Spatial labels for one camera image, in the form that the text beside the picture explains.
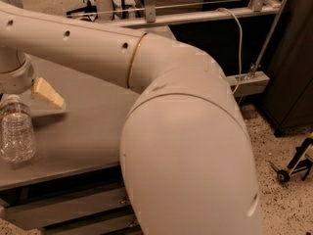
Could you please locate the metal railing frame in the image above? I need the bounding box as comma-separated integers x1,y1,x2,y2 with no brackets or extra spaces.
67,0,296,98

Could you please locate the dark cabinet at right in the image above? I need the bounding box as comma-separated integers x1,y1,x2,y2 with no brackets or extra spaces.
259,0,313,136

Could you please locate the black wheeled cart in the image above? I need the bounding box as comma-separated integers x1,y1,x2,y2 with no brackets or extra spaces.
271,136,313,183

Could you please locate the clear plastic water bottle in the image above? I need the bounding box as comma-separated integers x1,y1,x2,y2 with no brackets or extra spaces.
0,95,36,164

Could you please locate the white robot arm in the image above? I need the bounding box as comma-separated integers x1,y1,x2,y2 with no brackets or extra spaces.
0,0,263,235

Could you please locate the grey drawer cabinet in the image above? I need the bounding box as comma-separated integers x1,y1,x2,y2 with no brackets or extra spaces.
0,24,177,235

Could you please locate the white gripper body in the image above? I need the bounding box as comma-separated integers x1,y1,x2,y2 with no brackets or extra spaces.
0,47,35,94

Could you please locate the white cable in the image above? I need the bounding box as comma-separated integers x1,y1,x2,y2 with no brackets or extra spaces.
216,7,244,95

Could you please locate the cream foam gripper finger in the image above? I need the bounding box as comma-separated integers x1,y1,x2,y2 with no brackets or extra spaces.
31,77,66,110

